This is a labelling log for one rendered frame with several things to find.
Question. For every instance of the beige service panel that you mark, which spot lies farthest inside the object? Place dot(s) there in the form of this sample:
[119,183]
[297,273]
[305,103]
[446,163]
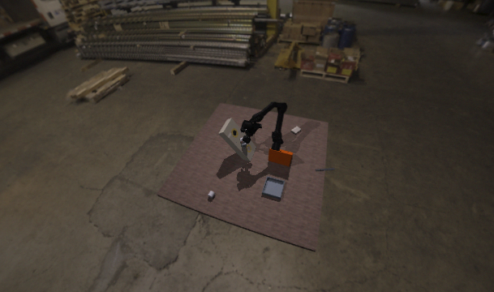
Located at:
[231,134]

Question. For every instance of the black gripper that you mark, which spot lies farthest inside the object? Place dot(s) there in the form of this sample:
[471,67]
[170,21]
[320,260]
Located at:
[247,138]

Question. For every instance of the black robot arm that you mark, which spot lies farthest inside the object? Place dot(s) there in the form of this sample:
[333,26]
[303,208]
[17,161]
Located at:
[254,125]

